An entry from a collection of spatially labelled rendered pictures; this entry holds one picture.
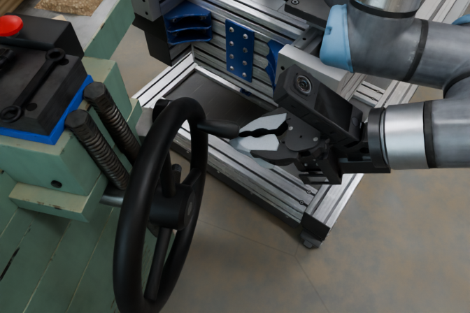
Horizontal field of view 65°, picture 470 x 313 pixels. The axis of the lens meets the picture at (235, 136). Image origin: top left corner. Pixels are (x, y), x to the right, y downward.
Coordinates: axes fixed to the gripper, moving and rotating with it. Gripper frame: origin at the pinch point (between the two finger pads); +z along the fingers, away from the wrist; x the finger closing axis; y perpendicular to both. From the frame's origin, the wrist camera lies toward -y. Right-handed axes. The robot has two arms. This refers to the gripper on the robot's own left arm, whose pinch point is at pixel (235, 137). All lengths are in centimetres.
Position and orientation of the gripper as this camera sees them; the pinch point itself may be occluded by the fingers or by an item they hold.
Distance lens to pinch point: 52.6
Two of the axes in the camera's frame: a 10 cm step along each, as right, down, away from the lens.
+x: 2.9, -7.9, 5.3
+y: 4.7, 6.0, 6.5
